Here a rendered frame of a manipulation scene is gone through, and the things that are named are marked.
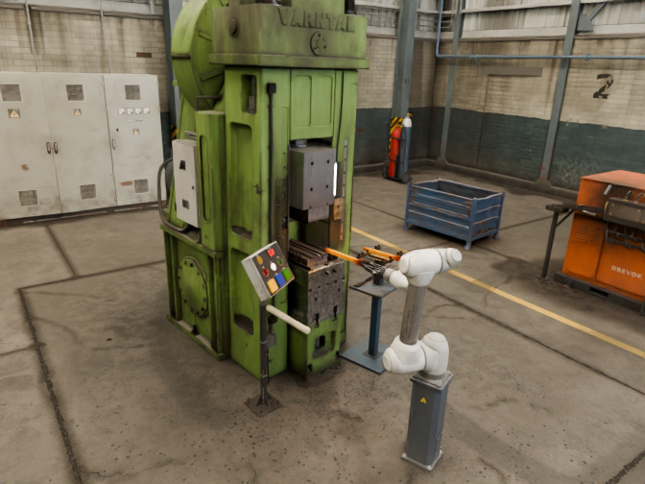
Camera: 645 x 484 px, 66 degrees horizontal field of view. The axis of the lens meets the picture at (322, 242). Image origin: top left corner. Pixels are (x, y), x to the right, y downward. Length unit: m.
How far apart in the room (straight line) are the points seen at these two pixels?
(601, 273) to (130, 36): 7.52
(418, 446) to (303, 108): 2.31
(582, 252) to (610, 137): 4.52
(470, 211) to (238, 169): 4.08
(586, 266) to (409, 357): 3.82
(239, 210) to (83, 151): 4.88
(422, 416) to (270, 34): 2.48
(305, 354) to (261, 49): 2.20
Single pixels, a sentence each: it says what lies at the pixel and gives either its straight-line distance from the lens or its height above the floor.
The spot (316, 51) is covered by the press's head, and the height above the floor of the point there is 2.40.
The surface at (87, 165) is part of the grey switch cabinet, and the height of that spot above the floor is 0.78.
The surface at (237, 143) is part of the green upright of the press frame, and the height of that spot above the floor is 1.78.
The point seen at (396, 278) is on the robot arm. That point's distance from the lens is 3.14.
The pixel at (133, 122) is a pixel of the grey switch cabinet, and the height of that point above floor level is 1.40.
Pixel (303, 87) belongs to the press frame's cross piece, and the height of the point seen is 2.17.
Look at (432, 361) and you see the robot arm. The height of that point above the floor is 0.76.
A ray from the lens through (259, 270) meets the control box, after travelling 3.08.
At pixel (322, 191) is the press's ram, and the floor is 1.47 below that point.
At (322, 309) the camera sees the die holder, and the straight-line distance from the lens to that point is 3.81.
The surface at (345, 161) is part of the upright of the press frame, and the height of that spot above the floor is 1.63.
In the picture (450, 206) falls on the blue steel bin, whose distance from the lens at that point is 7.19.
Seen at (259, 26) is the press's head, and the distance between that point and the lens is 3.24.
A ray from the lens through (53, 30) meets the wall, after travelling 8.84.
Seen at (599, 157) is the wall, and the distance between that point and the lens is 10.63.
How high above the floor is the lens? 2.31
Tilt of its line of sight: 20 degrees down
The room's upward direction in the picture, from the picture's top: 2 degrees clockwise
